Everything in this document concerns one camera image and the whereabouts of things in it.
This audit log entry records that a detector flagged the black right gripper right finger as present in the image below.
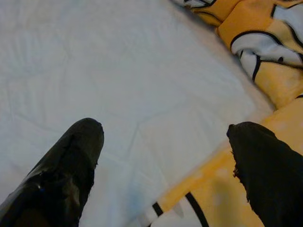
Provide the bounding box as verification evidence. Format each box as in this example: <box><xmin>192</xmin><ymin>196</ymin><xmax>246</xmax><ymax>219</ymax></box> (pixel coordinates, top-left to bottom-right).
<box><xmin>226</xmin><ymin>122</ymin><xmax>303</xmax><ymax>227</ymax></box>

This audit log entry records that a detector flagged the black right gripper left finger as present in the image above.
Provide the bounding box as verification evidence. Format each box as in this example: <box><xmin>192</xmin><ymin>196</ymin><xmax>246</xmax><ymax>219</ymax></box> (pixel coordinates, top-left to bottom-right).
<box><xmin>0</xmin><ymin>117</ymin><xmax>105</xmax><ymax>227</ymax></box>

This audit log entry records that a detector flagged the yellow cartoon egg blanket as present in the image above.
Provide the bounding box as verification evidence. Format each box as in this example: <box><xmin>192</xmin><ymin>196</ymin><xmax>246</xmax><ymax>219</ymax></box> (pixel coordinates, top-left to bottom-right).
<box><xmin>142</xmin><ymin>0</ymin><xmax>303</xmax><ymax>227</ymax></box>

